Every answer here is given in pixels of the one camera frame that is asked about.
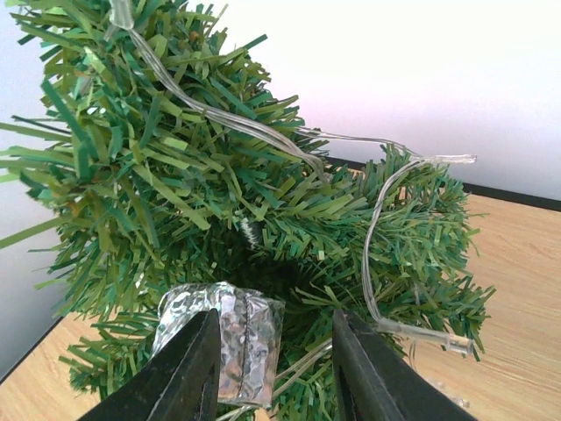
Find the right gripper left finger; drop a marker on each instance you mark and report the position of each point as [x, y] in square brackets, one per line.
[179, 383]

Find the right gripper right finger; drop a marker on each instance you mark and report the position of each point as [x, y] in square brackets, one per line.
[374, 383]

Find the silver gift box ornament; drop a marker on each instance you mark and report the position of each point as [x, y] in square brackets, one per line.
[250, 328]

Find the small green christmas tree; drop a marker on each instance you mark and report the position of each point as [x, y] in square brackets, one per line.
[110, 256]

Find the clear string lights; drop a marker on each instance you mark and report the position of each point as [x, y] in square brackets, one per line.
[248, 178]

